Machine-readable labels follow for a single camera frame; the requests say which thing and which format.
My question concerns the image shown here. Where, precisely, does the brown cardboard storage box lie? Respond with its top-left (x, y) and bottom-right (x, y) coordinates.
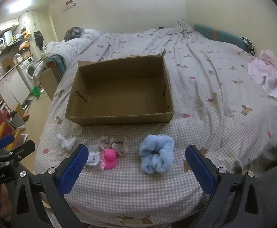
top-left (39, 66), bottom-right (63, 101)

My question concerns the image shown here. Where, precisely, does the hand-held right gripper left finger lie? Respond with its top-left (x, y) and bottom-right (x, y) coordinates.
top-left (10, 144), bottom-right (89, 228)

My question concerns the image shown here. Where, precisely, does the black white patterned cloth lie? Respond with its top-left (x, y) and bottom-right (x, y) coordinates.
top-left (242, 36), bottom-right (255, 56)

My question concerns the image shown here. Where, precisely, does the white scrunchie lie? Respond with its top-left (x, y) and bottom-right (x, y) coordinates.
top-left (56, 133), bottom-right (77, 151)

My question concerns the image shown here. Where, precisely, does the white kitchen base cabinet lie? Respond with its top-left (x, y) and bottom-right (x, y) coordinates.
top-left (0, 70), bottom-right (30, 105)

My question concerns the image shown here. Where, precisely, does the person's grey trouser leg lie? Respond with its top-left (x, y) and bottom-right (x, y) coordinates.
top-left (255, 161), bottom-right (277, 228)

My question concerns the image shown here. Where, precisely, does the teal folded blanket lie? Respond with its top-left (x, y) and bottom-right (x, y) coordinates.
top-left (46, 55), bottom-right (66, 76)

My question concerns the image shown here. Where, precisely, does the black hanging clothing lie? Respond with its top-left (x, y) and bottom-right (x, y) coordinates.
top-left (34, 30), bottom-right (45, 50)

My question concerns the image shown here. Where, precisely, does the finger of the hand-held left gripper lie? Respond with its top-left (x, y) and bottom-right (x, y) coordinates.
top-left (0, 134), bottom-right (15, 153)
top-left (0, 140), bottom-right (36, 166)

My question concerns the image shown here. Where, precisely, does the white washing machine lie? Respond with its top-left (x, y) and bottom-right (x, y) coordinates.
top-left (18, 55), bottom-right (38, 86)

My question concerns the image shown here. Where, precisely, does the white kitchen wall cabinet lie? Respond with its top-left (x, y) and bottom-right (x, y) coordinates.
top-left (0, 17), bottom-right (20, 36)

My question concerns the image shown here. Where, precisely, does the beige lace scrunchie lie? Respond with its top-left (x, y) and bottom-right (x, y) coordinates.
top-left (99, 135), bottom-right (129, 158)

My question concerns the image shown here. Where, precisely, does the wall sticker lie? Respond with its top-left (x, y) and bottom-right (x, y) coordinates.
top-left (63, 0), bottom-right (77, 12)

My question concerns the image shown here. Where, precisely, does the teal pillow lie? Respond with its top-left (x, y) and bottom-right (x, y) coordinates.
top-left (194, 24), bottom-right (250, 53)

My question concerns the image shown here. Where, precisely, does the clear plastic packet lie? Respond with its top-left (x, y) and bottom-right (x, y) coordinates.
top-left (84, 144), bottom-right (106, 170)

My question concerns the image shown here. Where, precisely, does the pink clothing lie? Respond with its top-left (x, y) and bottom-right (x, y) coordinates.
top-left (248, 50), bottom-right (277, 106)

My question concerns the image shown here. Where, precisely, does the white duvet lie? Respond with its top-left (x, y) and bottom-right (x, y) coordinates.
top-left (41, 29), bottom-right (101, 69)

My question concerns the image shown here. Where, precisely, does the grey striped cushion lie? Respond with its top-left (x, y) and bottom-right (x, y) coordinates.
top-left (64, 27), bottom-right (85, 41)

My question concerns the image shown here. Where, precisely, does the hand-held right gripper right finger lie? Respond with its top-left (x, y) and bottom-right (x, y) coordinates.
top-left (185, 144), bottom-right (272, 228)

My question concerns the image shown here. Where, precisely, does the checked dog print bed sheet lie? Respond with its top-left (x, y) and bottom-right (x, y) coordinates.
top-left (34, 20), bottom-right (277, 226)

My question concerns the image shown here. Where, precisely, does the light blue fluffy scrunchie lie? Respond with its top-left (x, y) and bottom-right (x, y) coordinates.
top-left (138, 134), bottom-right (175, 174)

